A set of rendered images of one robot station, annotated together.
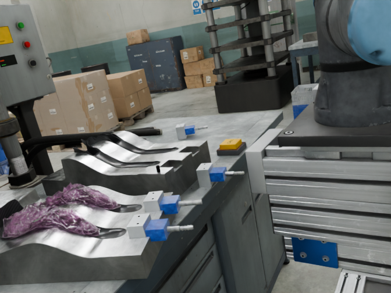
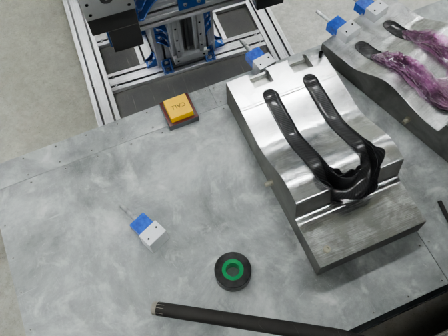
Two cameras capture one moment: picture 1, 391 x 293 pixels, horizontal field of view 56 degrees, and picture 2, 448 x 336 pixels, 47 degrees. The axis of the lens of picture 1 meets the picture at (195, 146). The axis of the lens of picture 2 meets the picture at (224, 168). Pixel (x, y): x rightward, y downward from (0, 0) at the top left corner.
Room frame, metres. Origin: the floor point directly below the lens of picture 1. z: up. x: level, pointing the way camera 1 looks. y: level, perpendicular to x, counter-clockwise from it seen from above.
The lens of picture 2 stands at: (1.72, 0.42, 1.93)
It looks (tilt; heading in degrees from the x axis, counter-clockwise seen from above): 63 degrees down; 219
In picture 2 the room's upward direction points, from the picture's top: 4 degrees counter-clockwise
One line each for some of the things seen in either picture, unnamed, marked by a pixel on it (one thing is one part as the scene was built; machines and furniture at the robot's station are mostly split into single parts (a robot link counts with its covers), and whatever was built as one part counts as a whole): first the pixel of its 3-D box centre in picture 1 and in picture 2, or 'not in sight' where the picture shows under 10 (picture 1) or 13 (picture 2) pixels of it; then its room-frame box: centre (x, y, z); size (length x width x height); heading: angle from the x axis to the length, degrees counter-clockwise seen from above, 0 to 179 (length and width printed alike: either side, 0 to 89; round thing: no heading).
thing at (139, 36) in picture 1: (137, 36); not in sight; (8.56, 0.76, 1.26); 0.42 x 0.33 x 0.29; 59
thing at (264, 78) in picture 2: (189, 154); (260, 82); (1.06, 0.02, 0.87); 0.05 x 0.05 x 0.04; 59
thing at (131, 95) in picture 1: (107, 100); not in sight; (6.14, 1.28, 0.37); 1.20 x 0.82 x 0.74; 67
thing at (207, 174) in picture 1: (221, 174); (253, 55); (0.97, -0.06, 0.83); 0.13 x 0.05 x 0.05; 68
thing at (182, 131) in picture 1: (192, 129); (140, 223); (1.52, 0.00, 0.83); 0.13 x 0.05 x 0.05; 82
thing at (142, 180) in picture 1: (123, 161); (319, 149); (1.14, 0.24, 0.87); 0.50 x 0.26 x 0.14; 59
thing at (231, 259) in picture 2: not in sight; (233, 271); (1.48, 0.23, 0.82); 0.08 x 0.08 x 0.04
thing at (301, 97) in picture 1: (322, 92); not in sight; (3.95, -1.48, 0.28); 0.61 x 0.41 x 0.15; 59
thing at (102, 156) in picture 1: (120, 149); (323, 131); (1.12, 0.23, 0.92); 0.35 x 0.16 x 0.09; 59
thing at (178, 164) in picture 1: (171, 169); (299, 67); (0.97, 0.08, 0.87); 0.05 x 0.05 x 0.04; 59
